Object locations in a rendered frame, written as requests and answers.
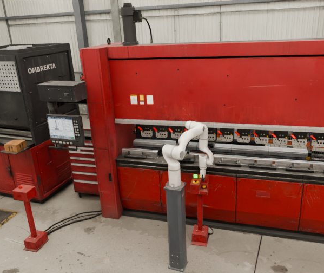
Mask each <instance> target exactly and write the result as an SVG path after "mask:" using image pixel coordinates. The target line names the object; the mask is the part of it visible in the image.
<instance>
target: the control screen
mask: <svg viewBox="0 0 324 273"><path fill-rule="evenodd" d="M47 118H48V124H49V129H50V135H51V137H53V138H65V139H75V136H74V129H73V125H72V118H58V117H49V116H47ZM55 132H57V133H55Z"/></svg>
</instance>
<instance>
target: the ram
mask: <svg viewBox="0 0 324 273"><path fill-rule="evenodd" d="M109 69H110V79H111V89H112V95H113V105H114V115H115V119H138V120H163V121H195V122H214V123H227V124H252V125H278V126H303V127H324V56H269V57H208V58H146V59H114V60H109ZM130 95H137V104H131V98H130ZM140 95H143V98H144V100H140ZM147 95H153V103H154V104H147ZM140 101H144V104H140ZM206 126H207V127H212V128H236V129H258V130H271V131H293V132H317V133H324V130H313V129H289V128H265V127H241V126H217V125H206Z"/></svg>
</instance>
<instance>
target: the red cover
mask: <svg viewBox="0 0 324 273"><path fill-rule="evenodd" d="M107 54H108V59H126V58H156V57H214V56H272V55H324V40H289V41H255V42H220V43H187V44H151V45H116V46H108V47H107Z"/></svg>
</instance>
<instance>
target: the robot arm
mask: <svg viewBox="0 0 324 273"><path fill-rule="evenodd" d="M185 127H186V129H187V130H188V131H185V132H184V133H183V134H182V135H181V136H180V138H179V140H178V143H179V146H174V145H170V144H167V145H164V146H163V148H162V154H163V157H164V158H165V160H166V162H167V163H168V176H169V181H168V182H167V183H166V188H168V189H170V190H179V189H181V188H183V187H184V182H182V181H181V170H180V163H179V162H178V160H177V159H182V158H183V156H184V153H185V149H186V145H187V143H188V142H189V141H190V140H191V139H192V138H193V137H196V136H198V135H199V149H200V150H201V151H203V152H205V153H207V154H208V156H209V158H207V155H206V154H200V155H199V168H200V170H201V171H200V177H202V181H205V175H206V169H207V165H212V164H213V161H214V157H213V154H212V152H211V150H210V149H209V148H208V147H207V145H208V128H207V126H206V125H205V124H203V123H200V122H195V121H187V122H186V124H185Z"/></svg>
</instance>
